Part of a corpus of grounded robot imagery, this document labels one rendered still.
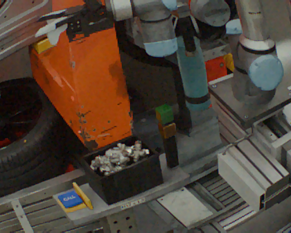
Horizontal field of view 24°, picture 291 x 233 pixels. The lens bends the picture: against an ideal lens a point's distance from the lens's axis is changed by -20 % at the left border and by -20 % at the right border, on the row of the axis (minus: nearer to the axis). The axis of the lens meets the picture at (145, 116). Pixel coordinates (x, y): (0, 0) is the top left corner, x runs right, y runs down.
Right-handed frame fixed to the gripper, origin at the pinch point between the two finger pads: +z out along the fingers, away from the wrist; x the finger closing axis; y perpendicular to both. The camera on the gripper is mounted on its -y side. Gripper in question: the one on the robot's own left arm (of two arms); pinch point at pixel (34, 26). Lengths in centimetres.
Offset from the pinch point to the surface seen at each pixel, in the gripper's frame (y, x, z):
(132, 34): 36, 76, -30
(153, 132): 75, 82, -31
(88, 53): 31, 54, -14
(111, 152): 61, 47, -15
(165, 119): 54, 46, -32
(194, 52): 40, 57, -46
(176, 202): 106, 82, -34
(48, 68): 44, 89, 1
